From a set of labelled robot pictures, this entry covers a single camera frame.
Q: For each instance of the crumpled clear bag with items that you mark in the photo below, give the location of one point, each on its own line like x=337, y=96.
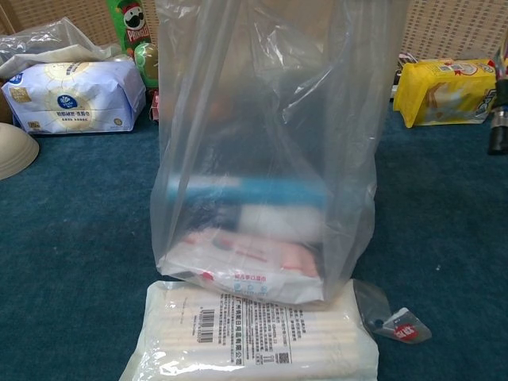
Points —
x=47, y=43

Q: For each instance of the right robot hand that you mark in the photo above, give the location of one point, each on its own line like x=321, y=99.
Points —
x=500, y=127

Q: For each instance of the small clear red-label packet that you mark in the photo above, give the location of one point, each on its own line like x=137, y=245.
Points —
x=405, y=327

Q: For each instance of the pink white wet wipes pack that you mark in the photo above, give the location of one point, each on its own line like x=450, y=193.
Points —
x=246, y=258

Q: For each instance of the blue tube roll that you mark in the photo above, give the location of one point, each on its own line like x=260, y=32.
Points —
x=258, y=192

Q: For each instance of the teal tablecloth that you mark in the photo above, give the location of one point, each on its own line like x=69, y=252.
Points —
x=436, y=218

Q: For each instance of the clear plastic shopping bag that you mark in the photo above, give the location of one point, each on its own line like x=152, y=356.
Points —
x=278, y=119

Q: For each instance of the white paper roll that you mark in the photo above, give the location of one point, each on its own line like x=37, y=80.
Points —
x=278, y=222

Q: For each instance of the white blue tissue pack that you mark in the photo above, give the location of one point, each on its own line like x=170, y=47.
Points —
x=71, y=99

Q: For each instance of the woven folding screen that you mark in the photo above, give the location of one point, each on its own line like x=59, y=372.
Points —
x=448, y=28

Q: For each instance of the green egg-shaped toy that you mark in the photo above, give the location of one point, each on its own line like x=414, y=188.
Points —
x=146, y=65

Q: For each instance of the yellow biscuit pack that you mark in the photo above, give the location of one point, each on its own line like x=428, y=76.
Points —
x=444, y=93

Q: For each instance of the brown panda biscuit box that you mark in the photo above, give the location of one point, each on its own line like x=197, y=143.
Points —
x=155, y=105

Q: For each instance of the black snack pack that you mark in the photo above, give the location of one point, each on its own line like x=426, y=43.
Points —
x=406, y=58

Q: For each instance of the cream round bowl edge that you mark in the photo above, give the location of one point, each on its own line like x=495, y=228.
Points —
x=16, y=152

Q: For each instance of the green Pringles can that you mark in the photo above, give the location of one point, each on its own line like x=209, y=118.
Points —
x=133, y=24

